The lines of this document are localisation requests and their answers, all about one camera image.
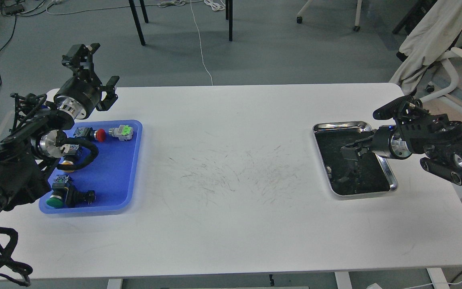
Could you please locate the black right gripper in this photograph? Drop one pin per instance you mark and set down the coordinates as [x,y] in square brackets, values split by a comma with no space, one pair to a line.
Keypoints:
[379,143]

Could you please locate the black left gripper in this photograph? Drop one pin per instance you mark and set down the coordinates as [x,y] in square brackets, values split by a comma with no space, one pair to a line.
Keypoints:
[83,92]

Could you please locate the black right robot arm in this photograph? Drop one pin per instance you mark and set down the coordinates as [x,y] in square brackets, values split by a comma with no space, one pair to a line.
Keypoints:
[415,131]

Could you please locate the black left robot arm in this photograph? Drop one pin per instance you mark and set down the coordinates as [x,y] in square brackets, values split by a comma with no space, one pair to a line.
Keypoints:
[38,143]

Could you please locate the silver metal tray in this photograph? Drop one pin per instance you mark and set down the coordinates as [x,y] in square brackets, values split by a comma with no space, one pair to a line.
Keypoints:
[369,176]

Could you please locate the blue plastic tray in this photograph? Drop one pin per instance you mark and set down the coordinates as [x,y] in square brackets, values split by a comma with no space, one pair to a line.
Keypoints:
[111,175]

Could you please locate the white chair base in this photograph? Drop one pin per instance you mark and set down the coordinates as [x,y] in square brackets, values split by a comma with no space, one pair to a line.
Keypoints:
[311,11]

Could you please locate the beige cloth on chair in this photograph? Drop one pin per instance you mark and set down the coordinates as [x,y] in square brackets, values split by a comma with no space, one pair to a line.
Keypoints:
[431,37]

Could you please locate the black table leg pair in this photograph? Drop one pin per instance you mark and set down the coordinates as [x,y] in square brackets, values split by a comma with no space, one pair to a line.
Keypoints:
[229,17]

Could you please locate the red push button switch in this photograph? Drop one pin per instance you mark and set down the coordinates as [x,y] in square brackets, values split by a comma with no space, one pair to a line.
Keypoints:
[90,134]

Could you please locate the green grey industrial switch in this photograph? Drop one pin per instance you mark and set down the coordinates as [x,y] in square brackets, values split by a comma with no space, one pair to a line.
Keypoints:
[122,132]

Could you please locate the yellow push button switch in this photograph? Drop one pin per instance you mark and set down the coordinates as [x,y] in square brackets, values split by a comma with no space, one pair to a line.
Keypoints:
[72,156]

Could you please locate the green push button switch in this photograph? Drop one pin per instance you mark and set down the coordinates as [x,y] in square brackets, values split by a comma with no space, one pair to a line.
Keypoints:
[62,191]

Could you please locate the black industrial switch part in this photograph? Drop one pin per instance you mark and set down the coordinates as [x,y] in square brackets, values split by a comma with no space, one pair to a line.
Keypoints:
[74,197]

